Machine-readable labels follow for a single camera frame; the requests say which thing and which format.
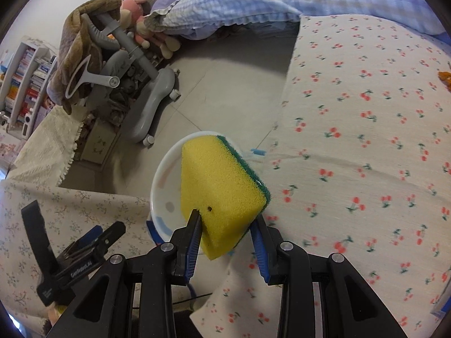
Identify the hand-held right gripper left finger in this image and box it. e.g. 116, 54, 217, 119
46, 208, 204, 338

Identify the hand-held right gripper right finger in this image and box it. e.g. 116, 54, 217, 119
249, 215, 409, 338

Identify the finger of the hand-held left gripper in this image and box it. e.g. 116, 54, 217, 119
79, 220, 127, 260
58, 225, 104, 255

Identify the white plastic bucket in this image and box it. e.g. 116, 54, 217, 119
150, 131, 247, 254

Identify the yellow and green sponge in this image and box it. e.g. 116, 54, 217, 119
180, 134, 272, 260

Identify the floral print cloth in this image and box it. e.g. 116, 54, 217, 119
0, 179, 156, 328

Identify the beige floral print box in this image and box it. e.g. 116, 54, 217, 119
81, 118, 120, 165

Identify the cream tufted towel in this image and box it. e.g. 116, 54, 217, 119
7, 106, 83, 187

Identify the grey swivel chair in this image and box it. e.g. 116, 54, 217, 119
65, 10, 182, 145

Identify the cherry print bedsheet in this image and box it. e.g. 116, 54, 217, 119
190, 14, 451, 338

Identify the row of books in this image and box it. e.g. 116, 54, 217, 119
0, 47, 57, 124

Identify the white bookshelf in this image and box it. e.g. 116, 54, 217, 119
0, 35, 59, 138

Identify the brown fleece blanket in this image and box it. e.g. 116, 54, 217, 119
47, 0, 122, 115

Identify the pink plush doll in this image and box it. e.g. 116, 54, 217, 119
120, 0, 182, 60

